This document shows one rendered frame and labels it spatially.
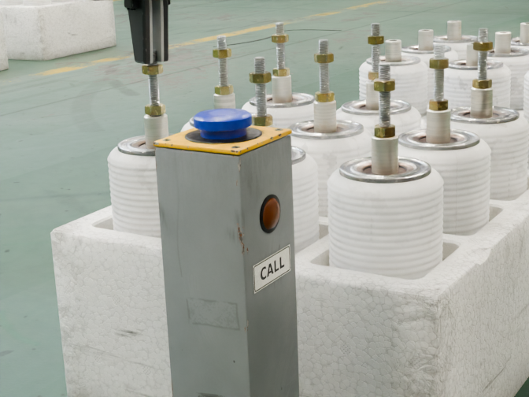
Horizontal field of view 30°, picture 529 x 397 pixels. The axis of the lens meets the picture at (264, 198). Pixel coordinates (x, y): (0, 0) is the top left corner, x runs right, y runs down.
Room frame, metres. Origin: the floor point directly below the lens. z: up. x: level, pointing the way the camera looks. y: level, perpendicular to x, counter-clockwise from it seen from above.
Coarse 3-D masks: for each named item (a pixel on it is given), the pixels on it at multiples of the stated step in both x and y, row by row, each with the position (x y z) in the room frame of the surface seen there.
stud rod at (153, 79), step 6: (156, 54) 0.91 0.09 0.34; (156, 60) 0.91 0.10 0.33; (150, 78) 0.91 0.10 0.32; (156, 78) 0.91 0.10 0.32; (150, 84) 0.91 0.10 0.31; (156, 84) 0.91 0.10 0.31; (150, 90) 0.91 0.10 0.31; (156, 90) 0.91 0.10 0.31; (150, 96) 0.91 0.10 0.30; (156, 96) 0.91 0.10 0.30; (150, 102) 0.91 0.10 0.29; (156, 102) 0.91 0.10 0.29
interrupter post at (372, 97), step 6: (366, 84) 1.05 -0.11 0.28; (372, 84) 1.04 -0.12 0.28; (366, 90) 1.05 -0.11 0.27; (372, 90) 1.04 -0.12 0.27; (366, 96) 1.05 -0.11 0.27; (372, 96) 1.04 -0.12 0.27; (378, 96) 1.04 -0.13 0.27; (366, 102) 1.05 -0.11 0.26; (372, 102) 1.04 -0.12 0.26; (378, 102) 1.04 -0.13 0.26; (366, 108) 1.05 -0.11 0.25; (372, 108) 1.04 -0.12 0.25; (378, 108) 1.04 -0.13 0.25
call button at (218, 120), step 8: (200, 112) 0.67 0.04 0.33; (208, 112) 0.67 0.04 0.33; (216, 112) 0.67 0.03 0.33; (224, 112) 0.67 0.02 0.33; (232, 112) 0.67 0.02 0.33; (240, 112) 0.67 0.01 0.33; (248, 112) 0.67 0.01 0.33; (200, 120) 0.65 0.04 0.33; (208, 120) 0.65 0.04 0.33; (216, 120) 0.65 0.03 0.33; (224, 120) 0.65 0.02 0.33; (232, 120) 0.65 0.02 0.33; (240, 120) 0.65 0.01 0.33; (248, 120) 0.66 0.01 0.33; (200, 128) 0.65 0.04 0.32; (208, 128) 0.65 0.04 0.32; (216, 128) 0.65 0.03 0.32; (224, 128) 0.65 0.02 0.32; (232, 128) 0.65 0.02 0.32; (240, 128) 0.65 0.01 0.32; (208, 136) 0.65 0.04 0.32; (216, 136) 0.65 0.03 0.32; (224, 136) 0.65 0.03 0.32; (232, 136) 0.65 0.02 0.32; (240, 136) 0.66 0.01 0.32
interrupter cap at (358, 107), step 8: (344, 104) 1.06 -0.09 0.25; (352, 104) 1.07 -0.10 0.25; (360, 104) 1.07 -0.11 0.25; (392, 104) 1.06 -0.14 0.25; (400, 104) 1.06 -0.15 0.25; (408, 104) 1.05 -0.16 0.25; (344, 112) 1.04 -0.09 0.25; (352, 112) 1.03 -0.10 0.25; (360, 112) 1.02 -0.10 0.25; (368, 112) 1.02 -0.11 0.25; (376, 112) 1.02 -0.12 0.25; (392, 112) 1.02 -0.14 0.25; (400, 112) 1.02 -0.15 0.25
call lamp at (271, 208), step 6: (270, 198) 0.65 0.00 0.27; (270, 204) 0.64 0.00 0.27; (276, 204) 0.65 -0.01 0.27; (264, 210) 0.64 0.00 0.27; (270, 210) 0.64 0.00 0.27; (276, 210) 0.65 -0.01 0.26; (264, 216) 0.64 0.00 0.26; (270, 216) 0.64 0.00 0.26; (276, 216) 0.65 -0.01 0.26; (264, 222) 0.64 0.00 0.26; (270, 222) 0.64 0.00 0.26; (276, 222) 0.65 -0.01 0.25; (270, 228) 0.65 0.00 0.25
